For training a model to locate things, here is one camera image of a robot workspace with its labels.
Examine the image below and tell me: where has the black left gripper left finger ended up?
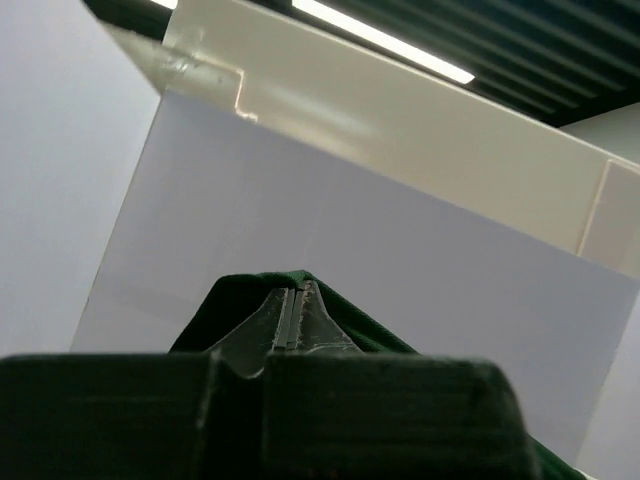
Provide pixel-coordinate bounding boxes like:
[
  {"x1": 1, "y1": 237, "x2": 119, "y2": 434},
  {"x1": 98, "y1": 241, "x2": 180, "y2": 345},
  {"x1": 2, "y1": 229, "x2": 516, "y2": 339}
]
[{"x1": 209, "y1": 288, "x2": 293, "y2": 378}]

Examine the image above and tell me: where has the ceiling light strip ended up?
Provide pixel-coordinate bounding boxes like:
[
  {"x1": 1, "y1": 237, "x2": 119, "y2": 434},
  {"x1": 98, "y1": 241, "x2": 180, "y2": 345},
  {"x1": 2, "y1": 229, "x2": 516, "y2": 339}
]
[{"x1": 162, "y1": 1, "x2": 476, "y2": 85}]

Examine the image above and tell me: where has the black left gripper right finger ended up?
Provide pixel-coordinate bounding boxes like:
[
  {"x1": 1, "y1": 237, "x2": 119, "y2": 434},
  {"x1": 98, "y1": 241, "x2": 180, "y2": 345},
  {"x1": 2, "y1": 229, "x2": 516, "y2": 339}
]
[{"x1": 287, "y1": 280, "x2": 363, "y2": 354}]

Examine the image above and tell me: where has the white green raglan t-shirt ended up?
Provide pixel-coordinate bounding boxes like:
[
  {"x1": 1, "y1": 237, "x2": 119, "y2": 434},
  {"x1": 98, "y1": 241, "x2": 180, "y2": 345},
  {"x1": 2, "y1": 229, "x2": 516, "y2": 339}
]
[{"x1": 171, "y1": 271, "x2": 579, "y2": 479}]

